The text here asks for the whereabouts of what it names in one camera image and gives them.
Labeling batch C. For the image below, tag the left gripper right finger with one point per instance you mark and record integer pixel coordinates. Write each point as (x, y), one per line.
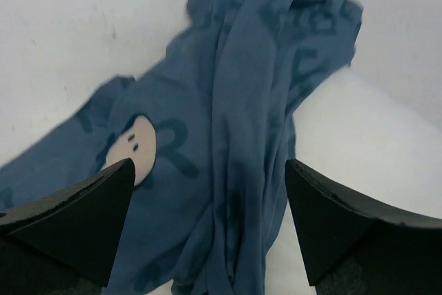
(353, 244)

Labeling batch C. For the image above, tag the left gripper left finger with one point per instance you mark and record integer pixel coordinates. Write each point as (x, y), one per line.
(66, 242)

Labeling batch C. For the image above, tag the blue patterned pillowcase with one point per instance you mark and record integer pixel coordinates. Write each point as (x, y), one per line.
(209, 129)

